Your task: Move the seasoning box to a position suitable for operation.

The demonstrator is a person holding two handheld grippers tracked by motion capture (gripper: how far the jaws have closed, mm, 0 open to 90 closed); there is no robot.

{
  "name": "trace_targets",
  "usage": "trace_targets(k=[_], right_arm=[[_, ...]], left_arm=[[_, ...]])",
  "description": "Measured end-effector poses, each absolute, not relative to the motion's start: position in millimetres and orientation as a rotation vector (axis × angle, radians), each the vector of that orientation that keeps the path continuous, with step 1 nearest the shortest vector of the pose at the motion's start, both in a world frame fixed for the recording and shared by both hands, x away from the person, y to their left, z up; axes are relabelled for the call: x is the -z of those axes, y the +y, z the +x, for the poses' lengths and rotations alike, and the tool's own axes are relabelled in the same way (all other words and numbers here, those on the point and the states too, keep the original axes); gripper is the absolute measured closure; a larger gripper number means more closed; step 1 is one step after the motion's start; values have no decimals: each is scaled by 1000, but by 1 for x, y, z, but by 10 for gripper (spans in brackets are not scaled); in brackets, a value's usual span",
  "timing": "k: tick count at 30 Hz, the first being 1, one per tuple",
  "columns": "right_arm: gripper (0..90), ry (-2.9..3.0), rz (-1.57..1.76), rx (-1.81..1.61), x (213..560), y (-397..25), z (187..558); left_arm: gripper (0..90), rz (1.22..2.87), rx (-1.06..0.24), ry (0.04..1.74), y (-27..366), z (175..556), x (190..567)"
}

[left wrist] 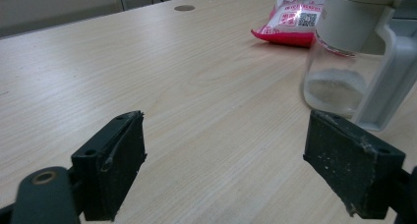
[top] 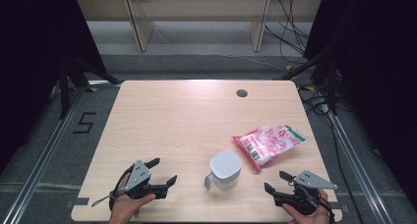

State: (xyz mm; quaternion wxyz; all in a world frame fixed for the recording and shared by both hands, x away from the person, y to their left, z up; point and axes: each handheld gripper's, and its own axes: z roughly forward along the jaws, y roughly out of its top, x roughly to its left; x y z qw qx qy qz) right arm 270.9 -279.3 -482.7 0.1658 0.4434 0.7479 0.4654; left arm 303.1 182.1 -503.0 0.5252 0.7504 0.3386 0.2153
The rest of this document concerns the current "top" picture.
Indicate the pink and white plastic bag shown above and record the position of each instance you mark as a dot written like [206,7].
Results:
[268,142]

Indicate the person's right hand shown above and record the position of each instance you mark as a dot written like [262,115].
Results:
[311,217]

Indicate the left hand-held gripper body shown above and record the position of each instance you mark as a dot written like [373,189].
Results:
[137,176]

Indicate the person's left hand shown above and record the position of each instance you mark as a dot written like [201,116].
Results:
[126,206]

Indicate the black curtain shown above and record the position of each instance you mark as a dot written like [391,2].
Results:
[26,53]
[377,53]

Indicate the aluminium floor rail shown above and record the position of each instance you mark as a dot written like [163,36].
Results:
[354,171]
[42,158]

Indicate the wooden furniture leg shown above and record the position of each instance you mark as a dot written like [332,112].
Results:
[196,8]

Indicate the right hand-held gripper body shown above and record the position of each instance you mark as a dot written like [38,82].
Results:
[311,181]

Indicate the yellow tape piece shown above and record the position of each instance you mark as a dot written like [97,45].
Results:
[93,89]
[309,88]
[288,67]

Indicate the black metal stand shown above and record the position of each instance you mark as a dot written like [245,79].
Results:
[332,86]
[64,93]

